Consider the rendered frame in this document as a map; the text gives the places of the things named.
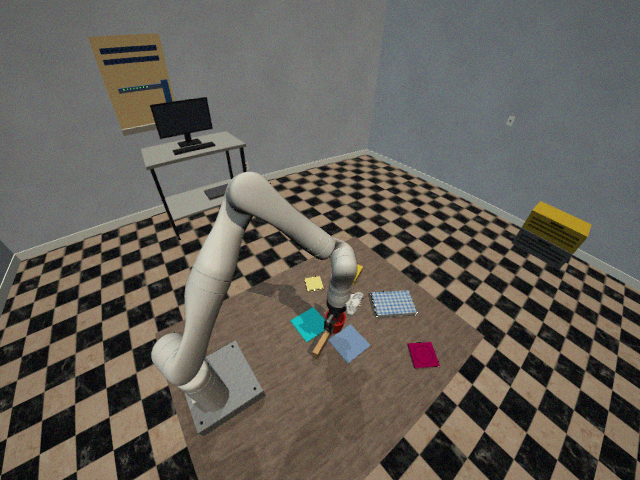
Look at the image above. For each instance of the yellow sticky-note pad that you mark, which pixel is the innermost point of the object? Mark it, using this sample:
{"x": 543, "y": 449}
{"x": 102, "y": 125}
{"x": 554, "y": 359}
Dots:
{"x": 313, "y": 283}

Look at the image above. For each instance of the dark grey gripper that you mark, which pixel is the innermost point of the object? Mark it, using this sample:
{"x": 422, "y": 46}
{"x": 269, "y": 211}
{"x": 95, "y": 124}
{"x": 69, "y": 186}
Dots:
{"x": 333, "y": 314}

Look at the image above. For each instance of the crimson square coaster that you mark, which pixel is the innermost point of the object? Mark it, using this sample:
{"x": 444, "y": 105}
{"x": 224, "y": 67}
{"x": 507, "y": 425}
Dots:
{"x": 423, "y": 355}

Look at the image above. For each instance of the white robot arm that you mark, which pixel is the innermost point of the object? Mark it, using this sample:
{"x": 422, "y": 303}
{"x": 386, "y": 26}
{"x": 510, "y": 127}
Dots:
{"x": 213, "y": 271}

